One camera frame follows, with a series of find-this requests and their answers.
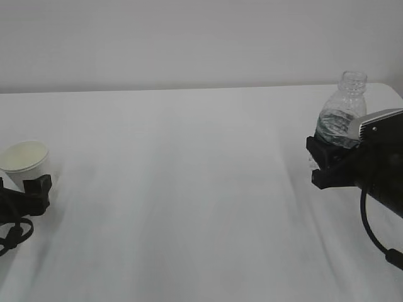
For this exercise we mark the clear green-label water bottle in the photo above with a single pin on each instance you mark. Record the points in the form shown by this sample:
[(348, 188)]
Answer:
[(343, 106)]

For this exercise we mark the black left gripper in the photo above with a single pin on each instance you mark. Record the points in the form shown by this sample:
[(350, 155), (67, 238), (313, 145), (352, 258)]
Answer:
[(33, 201)]

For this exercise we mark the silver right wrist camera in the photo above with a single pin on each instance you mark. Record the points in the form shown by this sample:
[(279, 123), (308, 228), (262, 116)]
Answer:
[(383, 126)]

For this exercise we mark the white paper cup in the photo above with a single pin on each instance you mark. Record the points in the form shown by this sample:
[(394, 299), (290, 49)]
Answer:
[(24, 161)]

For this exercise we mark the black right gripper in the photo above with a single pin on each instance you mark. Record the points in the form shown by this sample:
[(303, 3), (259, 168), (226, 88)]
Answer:
[(378, 167)]

